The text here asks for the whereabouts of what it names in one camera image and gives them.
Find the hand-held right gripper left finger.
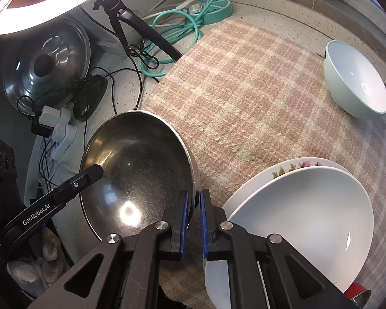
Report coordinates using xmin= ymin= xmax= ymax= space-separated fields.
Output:
xmin=26 ymin=189 xmax=190 ymax=309

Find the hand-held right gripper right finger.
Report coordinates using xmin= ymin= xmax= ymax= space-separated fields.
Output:
xmin=200 ymin=188 xmax=357 ymax=309

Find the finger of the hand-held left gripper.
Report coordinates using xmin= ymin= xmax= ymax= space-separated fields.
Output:
xmin=50 ymin=164 xmax=104 ymax=205

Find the stainless steel bowl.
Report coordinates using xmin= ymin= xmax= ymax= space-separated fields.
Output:
xmin=79 ymin=110 xmax=200 ymax=242

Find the floral white plate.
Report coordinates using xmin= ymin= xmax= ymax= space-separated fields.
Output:
xmin=221 ymin=157 xmax=353 ymax=214

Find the plain white plate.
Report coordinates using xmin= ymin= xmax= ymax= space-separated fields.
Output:
xmin=204 ymin=167 xmax=374 ymax=309

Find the person's left hand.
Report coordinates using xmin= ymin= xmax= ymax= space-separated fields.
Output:
xmin=6 ymin=228 xmax=68 ymax=292

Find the white power adapter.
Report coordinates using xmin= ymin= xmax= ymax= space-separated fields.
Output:
xmin=51 ymin=108 xmax=78 ymax=161

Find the black power adapter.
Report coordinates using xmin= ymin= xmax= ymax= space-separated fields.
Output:
xmin=30 ymin=121 xmax=54 ymax=138

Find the white charger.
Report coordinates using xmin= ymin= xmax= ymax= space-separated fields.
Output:
xmin=39 ymin=106 xmax=60 ymax=127

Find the black plastic holder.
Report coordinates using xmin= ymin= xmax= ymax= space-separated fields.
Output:
xmin=72 ymin=75 xmax=108 ymax=121

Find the steel pot lid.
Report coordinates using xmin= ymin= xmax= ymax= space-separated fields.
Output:
xmin=3 ymin=18 xmax=91 ymax=116

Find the beige plaid cloth mat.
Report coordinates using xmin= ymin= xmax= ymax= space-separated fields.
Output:
xmin=138 ymin=18 xmax=386 ymax=309

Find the black tripod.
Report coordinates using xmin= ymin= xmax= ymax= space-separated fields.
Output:
xmin=93 ymin=0 xmax=183 ymax=63

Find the red object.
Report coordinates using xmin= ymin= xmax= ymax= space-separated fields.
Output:
xmin=344 ymin=281 xmax=370 ymax=300

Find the teal round power strip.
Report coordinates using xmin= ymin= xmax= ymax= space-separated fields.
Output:
xmin=189 ymin=0 xmax=234 ymax=24
xmin=141 ymin=0 xmax=229 ymax=78

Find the white plug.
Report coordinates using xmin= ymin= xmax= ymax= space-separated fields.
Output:
xmin=177 ymin=0 xmax=203 ymax=15

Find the light green bowl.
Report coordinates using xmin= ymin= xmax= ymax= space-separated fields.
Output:
xmin=323 ymin=40 xmax=386 ymax=119

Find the black cable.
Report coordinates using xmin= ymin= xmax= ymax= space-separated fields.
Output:
xmin=17 ymin=40 xmax=159 ymax=194

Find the ring light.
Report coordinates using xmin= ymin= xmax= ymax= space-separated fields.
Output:
xmin=0 ymin=0 xmax=123 ymax=37

